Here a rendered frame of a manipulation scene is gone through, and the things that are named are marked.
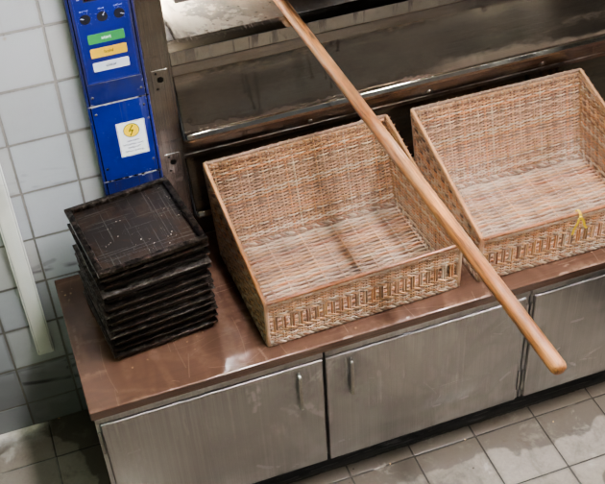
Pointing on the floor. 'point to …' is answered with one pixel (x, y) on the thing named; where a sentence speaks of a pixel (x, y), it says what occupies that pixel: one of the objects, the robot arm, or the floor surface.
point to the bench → (339, 375)
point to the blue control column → (117, 113)
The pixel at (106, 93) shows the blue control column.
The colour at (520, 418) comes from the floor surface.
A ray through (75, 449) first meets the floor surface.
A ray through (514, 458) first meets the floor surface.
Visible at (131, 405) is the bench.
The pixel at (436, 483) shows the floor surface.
